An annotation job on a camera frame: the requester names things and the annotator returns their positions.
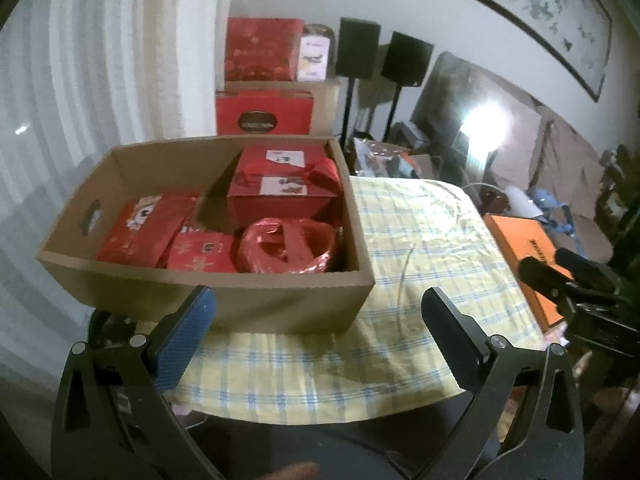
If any black speaker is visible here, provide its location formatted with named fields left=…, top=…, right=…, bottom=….
left=381, top=31, right=436, bottom=88
left=334, top=16, right=382, bottom=81

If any blue strapped object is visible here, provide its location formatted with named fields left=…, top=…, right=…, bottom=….
left=529, top=186, right=577, bottom=237

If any dark brown wooden object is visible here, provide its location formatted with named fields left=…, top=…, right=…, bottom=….
left=481, top=191, right=512, bottom=214

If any white curtain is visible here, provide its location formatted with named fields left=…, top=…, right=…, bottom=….
left=0, top=0, right=227, bottom=341

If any beige cushion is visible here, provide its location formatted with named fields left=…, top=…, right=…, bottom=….
left=499, top=94, right=544, bottom=173
left=534, top=119, right=602, bottom=192

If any red bag with cartoon figure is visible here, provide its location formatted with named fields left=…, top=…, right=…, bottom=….
left=95, top=191, right=202, bottom=269

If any white rounded object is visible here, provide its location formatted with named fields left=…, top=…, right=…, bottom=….
left=504, top=185, right=539, bottom=217

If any small red packet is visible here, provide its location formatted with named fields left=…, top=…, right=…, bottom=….
left=166, top=231, right=240, bottom=274

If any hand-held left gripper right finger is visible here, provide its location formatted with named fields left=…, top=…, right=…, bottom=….
left=421, top=287, right=586, bottom=480

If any yellow checked tablecloth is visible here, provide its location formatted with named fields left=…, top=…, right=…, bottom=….
left=170, top=175, right=547, bottom=423

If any beige sofa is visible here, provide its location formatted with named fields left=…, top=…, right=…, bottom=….
left=415, top=52, right=617, bottom=263

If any small white box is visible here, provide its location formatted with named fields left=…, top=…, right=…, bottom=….
left=298, top=35, right=332, bottom=82

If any orange flat box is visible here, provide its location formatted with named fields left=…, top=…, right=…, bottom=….
left=483, top=213, right=577, bottom=334

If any dark wooden furniture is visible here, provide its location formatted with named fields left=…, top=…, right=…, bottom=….
left=594, top=144, right=640, bottom=263

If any large red gift box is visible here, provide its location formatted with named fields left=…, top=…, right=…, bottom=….
left=224, top=16, right=307, bottom=83

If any red box with oval label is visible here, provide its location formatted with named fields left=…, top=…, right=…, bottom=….
left=215, top=91, right=317, bottom=137

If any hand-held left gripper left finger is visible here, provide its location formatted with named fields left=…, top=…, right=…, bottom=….
left=50, top=285, right=218, bottom=480

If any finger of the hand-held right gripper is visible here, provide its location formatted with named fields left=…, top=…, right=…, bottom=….
left=555, top=247, right=622, bottom=294
left=517, top=255, right=577, bottom=312

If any red foil bag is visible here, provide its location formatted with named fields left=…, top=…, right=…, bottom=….
left=235, top=216, right=337, bottom=276

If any clear plastic bag clutter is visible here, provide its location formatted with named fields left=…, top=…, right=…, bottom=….
left=351, top=136, right=437, bottom=179

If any framed wall painting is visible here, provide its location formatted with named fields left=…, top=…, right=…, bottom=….
left=449, top=0, right=614, bottom=104

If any red gift box with ribbon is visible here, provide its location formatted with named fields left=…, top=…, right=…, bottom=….
left=226, top=146, right=344, bottom=229

